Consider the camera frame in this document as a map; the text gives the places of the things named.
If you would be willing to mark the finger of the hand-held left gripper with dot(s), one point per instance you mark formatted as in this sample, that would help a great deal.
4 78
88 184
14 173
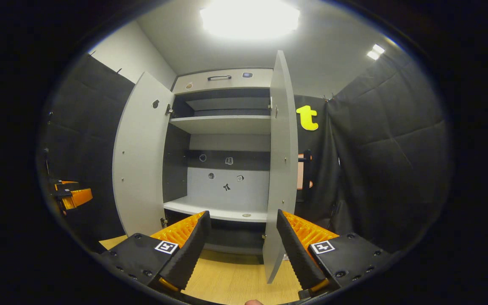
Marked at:
79 198
66 184

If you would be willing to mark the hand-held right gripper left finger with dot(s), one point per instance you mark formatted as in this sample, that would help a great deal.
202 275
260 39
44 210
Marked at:
191 253

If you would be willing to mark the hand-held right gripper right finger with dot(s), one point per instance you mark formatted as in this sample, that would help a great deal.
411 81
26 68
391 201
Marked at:
295 253

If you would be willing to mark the grey shoe cabinet door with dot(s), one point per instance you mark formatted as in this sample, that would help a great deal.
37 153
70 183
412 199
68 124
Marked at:
142 161
282 140

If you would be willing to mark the grey double-door shoe cabinet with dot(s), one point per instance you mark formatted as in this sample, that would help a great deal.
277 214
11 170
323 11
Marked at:
227 125

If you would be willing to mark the grey cabinet drawer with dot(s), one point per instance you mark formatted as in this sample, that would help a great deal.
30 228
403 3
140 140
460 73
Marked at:
210 84

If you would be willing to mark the small ceiling light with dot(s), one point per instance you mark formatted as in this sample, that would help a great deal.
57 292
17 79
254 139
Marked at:
375 51

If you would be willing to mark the large ceiling light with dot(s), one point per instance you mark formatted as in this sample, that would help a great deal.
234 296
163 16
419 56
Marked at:
248 19

